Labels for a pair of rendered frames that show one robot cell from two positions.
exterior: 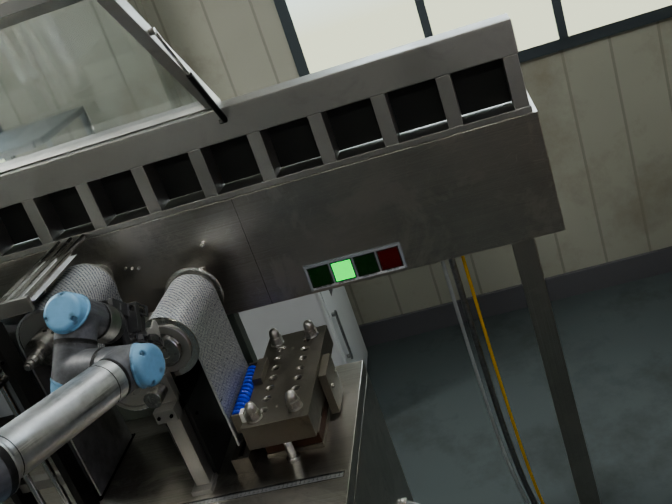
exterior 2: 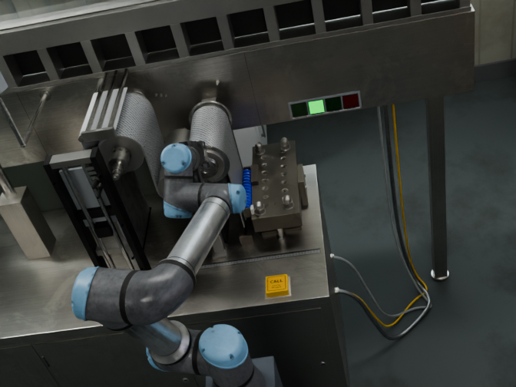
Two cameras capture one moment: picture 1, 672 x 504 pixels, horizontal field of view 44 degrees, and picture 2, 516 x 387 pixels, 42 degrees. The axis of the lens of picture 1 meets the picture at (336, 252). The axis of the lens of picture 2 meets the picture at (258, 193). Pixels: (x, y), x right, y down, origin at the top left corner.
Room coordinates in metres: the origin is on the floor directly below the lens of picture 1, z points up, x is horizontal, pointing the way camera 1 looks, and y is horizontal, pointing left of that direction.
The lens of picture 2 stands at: (-0.05, 0.39, 2.49)
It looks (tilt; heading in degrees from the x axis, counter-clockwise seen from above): 40 degrees down; 357
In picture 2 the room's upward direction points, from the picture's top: 15 degrees counter-clockwise
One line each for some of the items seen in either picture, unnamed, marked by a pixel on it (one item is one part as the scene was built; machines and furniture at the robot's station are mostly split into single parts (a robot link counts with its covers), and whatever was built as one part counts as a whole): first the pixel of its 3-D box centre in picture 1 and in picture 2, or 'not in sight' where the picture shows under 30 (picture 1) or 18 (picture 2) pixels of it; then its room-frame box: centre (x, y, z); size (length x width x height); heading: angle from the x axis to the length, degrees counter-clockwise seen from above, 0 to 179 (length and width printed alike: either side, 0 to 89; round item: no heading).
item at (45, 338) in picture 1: (44, 346); (120, 160); (1.69, 0.67, 1.34); 0.06 x 0.06 x 0.06; 77
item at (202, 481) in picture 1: (180, 434); (210, 220); (1.63, 0.46, 1.05); 0.06 x 0.05 x 0.31; 167
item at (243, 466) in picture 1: (253, 428); (246, 212); (1.77, 0.33, 0.92); 0.28 x 0.04 x 0.04; 167
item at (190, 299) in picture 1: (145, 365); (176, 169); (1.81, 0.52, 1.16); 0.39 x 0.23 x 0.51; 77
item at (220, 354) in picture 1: (221, 354); (233, 164); (1.76, 0.33, 1.14); 0.23 x 0.01 x 0.18; 167
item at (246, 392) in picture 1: (246, 391); (246, 190); (1.76, 0.31, 1.03); 0.21 x 0.04 x 0.03; 167
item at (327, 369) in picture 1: (331, 383); (302, 184); (1.77, 0.12, 0.97); 0.10 x 0.03 x 0.11; 167
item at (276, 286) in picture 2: not in sight; (276, 286); (1.39, 0.32, 0.91); 0.07 x 0.07 x 0.02; 77
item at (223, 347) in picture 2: not in sight; (223, 354); (1.08, 0.51, 1.07); 0.13 x 0.12 x 0.14; 62
